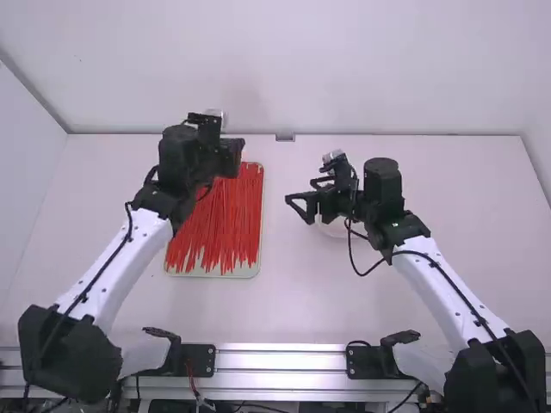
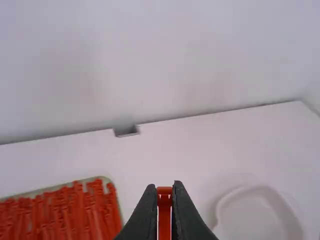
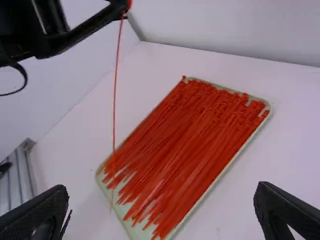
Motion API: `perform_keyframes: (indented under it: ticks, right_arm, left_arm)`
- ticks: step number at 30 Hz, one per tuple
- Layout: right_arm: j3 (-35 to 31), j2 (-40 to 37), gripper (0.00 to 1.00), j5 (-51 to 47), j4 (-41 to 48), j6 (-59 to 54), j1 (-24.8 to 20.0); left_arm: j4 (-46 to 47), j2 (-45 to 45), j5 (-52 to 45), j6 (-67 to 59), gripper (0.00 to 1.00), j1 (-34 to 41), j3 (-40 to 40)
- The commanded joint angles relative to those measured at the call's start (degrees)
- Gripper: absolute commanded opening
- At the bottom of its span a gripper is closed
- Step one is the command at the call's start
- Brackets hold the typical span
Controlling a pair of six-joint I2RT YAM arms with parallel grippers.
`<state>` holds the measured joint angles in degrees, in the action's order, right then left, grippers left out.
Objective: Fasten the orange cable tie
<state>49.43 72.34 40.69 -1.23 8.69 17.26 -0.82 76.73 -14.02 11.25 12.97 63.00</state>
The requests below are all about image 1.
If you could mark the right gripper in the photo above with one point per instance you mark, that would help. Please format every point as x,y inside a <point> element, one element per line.
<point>338,204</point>

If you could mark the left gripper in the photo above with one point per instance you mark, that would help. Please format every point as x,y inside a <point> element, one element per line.
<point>224,157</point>

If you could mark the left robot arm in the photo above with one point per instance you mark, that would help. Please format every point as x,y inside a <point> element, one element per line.
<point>129,241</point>

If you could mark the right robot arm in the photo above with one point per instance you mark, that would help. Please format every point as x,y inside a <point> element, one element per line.
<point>435,266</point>

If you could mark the white dish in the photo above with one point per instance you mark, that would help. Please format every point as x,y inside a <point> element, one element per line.
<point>333,231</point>

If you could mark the pale tray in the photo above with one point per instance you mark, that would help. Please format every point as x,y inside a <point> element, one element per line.
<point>256,269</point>

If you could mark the silver rails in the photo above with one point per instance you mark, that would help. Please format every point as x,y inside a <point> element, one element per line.
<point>280,365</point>

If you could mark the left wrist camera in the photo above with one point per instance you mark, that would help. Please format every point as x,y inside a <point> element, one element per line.
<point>214,116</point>

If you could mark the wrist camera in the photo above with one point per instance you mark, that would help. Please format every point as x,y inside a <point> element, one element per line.
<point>214,116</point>
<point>335,160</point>

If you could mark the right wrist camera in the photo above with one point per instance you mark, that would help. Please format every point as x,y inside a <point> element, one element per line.
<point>335,160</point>

